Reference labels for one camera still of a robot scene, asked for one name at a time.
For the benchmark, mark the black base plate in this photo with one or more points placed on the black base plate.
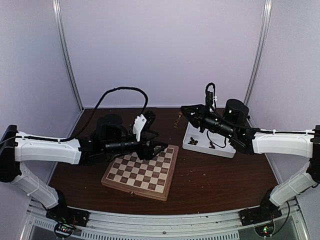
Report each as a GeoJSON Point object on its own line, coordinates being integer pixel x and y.
{"type": "Point", "coordinates": [259, 214]}
{"type": "Point", "coordinates": [68, 216]}

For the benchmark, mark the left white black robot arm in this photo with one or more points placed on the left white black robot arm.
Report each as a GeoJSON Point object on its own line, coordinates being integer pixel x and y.
{"type": "Point", "coordinates": [16, 147]}

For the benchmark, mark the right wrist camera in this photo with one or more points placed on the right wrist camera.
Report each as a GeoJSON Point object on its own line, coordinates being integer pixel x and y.
{"type": "Point", "coordinates": [235, 112]}

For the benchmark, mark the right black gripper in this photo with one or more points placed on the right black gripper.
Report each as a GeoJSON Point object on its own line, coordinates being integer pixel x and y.
{"type": "Point", "coordinates": [200, 111]}

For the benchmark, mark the dark chess piece tray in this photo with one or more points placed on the dark chess piece tray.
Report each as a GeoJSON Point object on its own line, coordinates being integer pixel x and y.
{"type": "Point", "coordinates": [212, 146]}

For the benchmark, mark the left circuit board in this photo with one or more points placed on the left circuit board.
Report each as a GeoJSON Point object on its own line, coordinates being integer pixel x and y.
{"type": "Point", "coordinates": [62, 230]}

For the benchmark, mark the brown chess piece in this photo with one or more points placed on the brown chess piece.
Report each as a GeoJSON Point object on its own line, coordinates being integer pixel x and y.
{"type": "Point", "coordinates": [177, 121]}

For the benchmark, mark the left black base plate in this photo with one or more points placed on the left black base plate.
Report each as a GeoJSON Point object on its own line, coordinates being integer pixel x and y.
{"type": "Point", "coordinates": [68, 216]}

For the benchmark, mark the right circuit board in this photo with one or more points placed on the right circuit board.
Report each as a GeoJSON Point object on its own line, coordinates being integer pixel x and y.
{"type": "Point", "coordinates": [264, 230]}

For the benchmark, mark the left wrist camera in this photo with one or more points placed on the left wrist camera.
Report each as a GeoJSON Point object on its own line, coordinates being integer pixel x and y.
{"type": "Point", "coordinates": [108, 127]}

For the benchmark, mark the aluminium corner post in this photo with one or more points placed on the aluminium corner post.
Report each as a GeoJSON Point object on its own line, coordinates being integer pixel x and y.
{"type": "Point", "coordinates": [264, 30]}
{"type": "Point", "coordinates": [65, 53]}

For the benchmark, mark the left aluminium corner post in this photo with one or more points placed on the left aluminium corner post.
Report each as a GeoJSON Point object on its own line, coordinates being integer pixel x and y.
{"type": "Point", "coordinates": [65, 53]}

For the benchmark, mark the dark chess pieces pile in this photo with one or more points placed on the dark chess pieces pile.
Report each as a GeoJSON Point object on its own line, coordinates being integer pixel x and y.
{"type": "Point", "coordinates": [192, 141]}

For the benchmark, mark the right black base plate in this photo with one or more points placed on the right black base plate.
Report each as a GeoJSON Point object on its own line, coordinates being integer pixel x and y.
{"type": "Point", "coordinates": [259, 214]}

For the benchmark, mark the wooden chessboard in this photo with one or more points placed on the wooden chessboard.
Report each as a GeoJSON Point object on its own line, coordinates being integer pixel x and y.
{"type": "Point", "coordinates": [146, 178]}

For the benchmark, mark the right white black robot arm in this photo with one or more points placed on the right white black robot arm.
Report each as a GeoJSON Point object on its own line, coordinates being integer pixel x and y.
{"type": "Point", "coordinates": [249, 140]}

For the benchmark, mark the circuit board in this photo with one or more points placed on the circuit board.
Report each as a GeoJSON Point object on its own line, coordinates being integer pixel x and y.
{"type": "Point", "coordinates": [264, 230]}
{"type": "Point", "coordinates": [62, 230]}

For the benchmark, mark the aluminium front rail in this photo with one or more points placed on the aluminium front rail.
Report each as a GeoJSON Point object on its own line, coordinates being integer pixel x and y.
{"type": "Point", "coordinates": [223, 225]}

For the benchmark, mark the right aluminium corner post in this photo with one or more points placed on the right aluminium corner post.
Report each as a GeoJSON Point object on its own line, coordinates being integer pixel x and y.
{"type": "Point", "coordinates": [264, 30]}

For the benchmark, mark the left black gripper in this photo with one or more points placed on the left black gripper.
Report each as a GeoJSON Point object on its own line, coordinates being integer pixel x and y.
{"type": "Point", "coordinates": [148, 153]}

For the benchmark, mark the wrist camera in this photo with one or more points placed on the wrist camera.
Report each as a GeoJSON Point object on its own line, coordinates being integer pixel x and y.
{"type": "Point", "coordinates": [235, 112]}
{"type": "Point", "coordinates": [108, 127]}

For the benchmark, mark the white plastic tray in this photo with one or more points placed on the white plastic tray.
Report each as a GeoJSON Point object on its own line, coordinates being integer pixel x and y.
{"type": "Point", "coordinates": [207, 142]}

